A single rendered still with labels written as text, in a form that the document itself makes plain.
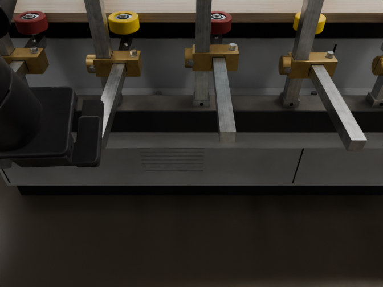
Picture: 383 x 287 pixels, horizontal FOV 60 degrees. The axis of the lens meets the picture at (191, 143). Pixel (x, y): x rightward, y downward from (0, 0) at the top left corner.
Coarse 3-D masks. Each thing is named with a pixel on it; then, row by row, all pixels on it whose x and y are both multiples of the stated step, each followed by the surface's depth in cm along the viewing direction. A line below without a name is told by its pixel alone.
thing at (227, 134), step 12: (216, 36) 90; (216, 60) 81; (216, 72) 77; (216, 84) 73; (228, 84) 73; (216, 96) 71; (228, 96) 70; (216, 108) 71; (228, 108) 67; (228, 120) 64; (228, 132) 61
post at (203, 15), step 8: (200, 0) 74; (208, 0) 74; (200, 8) 75; (208, 8) 75; (200, 16) 76; (208, 16) 76; (200, 24) 78; (208, 24) 78; (200, 32) 79; (208, 32) 79; (200, 40) 80; (208, 40) 80; (200, 48) 82; (208, 48) 82; (200, 72) 86; (208, 72) 86; (200, 80) 88; (208, 80) 88; (200, 88) 89; (200, 96) 91
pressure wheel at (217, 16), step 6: (216, 12) 90; (222, 12) 90; (216, 18) 88; (222, 18) 88; (228, 18) 87; (216, 24) 86; (222, 24) 86; (228, 24) 87; (216, 30) 87; (222, 30) 87; (228, 30) 88
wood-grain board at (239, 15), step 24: (24, 0) 99; (48, 0) 99; (72, 0) 99; (120, 0) 99; (144, 0) 99; (168, 0) 99; (192, 0) 99; (216, 0) 99; (240, 0) 99; (264, 0) 99; (288, 0) 99; (336, 0) 99; (360, 0) 99
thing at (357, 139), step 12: (312, 48) 90; (312, 72) 83; (324, 72) 81; (324, 84) 77; (324, 96) 75; (336, 96) 73; (336, 108) 70; (348, 108) 70; (336, 120) 69; (348, 120) 67; (348, 132) 64; (360, 132) 64; (348, 144) 64; (360, 144) 63
